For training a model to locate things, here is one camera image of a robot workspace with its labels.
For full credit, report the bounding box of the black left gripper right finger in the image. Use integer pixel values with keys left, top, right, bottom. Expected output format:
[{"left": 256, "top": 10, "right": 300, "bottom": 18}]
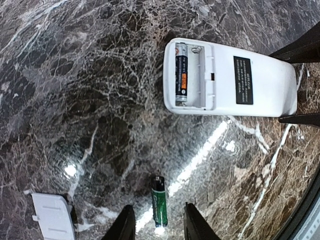
[{"left": 183, "top": 202, "right": 221, "bottom": 240}]

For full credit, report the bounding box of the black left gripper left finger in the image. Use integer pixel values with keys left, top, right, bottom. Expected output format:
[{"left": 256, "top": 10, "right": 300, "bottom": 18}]
[{"left": 101, "top": 204, "right": 136, "bottom": 240}]

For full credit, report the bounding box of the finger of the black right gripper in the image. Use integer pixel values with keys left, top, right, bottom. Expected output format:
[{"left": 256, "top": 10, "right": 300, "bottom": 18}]
[
  {"left": 269, "top": 22, "right": 320, "bottom": 64},
  {"left": 278, "top": 113, "right": 320, "bottom": 128}
]

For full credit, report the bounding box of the green black battery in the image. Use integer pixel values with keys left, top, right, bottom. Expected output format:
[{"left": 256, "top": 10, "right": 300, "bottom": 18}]
[
  {"left": 151, "top": 175, "right": 168, "bottom": 227},
  {"left": 175, "top": 43, "right": 188, "bottom": 105}
]

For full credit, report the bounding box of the white battery cover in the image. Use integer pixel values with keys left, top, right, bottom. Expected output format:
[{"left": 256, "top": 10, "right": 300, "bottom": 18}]
[{"left": 31, "top": 193, "right": 76, "bottom": 240}]

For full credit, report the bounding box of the white and red remote control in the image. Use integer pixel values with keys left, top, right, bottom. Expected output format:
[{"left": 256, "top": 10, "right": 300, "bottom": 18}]
[{"left": 163, "top": 37, "right": 298, "bottom": 118}]

